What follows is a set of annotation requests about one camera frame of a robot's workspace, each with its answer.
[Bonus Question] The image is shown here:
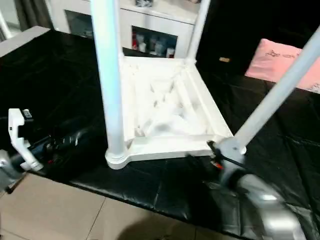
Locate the black work mat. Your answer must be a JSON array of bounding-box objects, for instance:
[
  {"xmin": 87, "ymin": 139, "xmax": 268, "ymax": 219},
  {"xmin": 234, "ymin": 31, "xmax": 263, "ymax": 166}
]
[{"xmin": 0, "ymin": 27, "xmax": 320, "ymax": 238}]

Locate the pink pillow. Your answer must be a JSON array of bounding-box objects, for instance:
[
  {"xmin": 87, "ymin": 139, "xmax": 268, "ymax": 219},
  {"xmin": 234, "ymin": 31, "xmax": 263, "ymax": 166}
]
[{"xmin": 245, "ymin": 39, "xmax": 320, "ymax": 95}]

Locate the dark grey curtain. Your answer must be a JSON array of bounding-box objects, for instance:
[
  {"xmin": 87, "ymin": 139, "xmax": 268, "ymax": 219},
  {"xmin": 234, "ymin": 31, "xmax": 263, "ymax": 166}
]
[{"xmin": 14, "ymin": 0, "xmax": 55, "ymax": 32}]

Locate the white glass-door cabinet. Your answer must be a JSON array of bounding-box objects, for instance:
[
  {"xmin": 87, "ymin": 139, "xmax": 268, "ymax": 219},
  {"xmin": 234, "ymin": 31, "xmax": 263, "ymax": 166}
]
[{"xmin": 50, "ymin": 0, "xmax": 206, "ymax": 60}]

